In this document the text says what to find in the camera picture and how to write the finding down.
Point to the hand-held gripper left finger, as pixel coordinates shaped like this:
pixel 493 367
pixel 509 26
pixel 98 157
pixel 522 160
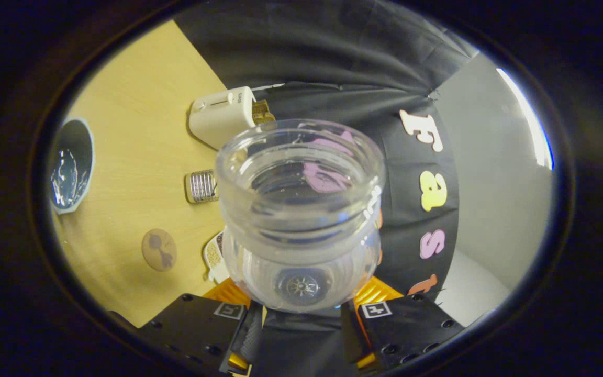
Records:
pixel 191 330

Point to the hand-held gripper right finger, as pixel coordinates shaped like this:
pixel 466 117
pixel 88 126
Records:
pixel 411 324

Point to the round brown coaster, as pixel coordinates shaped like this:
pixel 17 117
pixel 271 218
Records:
pixel 159 250

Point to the clear glass bottle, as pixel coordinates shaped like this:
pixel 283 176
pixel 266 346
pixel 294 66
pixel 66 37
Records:
pixel 301 220

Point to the pale blue cup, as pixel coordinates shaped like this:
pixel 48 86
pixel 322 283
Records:
pixel 84 141

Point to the white divided bean tray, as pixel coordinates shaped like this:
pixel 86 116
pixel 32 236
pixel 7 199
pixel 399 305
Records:
pixel 213 259

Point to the clear ribbed glass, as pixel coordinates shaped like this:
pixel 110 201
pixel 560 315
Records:
pixel 201 186

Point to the wooden table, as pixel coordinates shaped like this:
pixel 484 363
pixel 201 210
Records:
pixel 134 146

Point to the white toaster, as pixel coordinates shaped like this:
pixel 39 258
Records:
pixel 220 118

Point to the brown bread slice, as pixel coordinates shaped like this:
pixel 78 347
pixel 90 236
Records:
pixel 263 111

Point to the black backdrop cloth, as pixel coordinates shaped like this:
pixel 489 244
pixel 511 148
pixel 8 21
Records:
pixel 333 68

